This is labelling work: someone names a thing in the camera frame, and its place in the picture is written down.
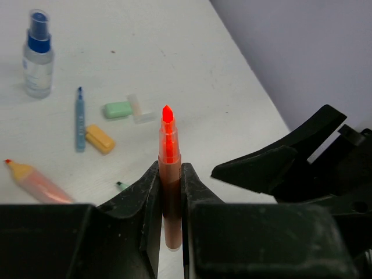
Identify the orange slim marker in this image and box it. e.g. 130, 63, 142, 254
158, 105, 182, 251

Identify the green highlighter cap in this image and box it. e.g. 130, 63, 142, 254
103, 101, 133, 119

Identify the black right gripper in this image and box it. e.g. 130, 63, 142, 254
211, 105, 371, 258

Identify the orange pink highlighter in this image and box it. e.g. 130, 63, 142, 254
4, 159, 74, 204

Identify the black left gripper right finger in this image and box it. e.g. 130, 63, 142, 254
181, 163, 359, 278

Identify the yellow highlighter cap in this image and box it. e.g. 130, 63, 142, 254
85, 124, 116, 155

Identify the clear blue spray bottle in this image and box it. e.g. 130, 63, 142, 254
23, 9, 55, 99

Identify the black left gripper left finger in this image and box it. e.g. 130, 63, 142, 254
1, 163, 160, 278

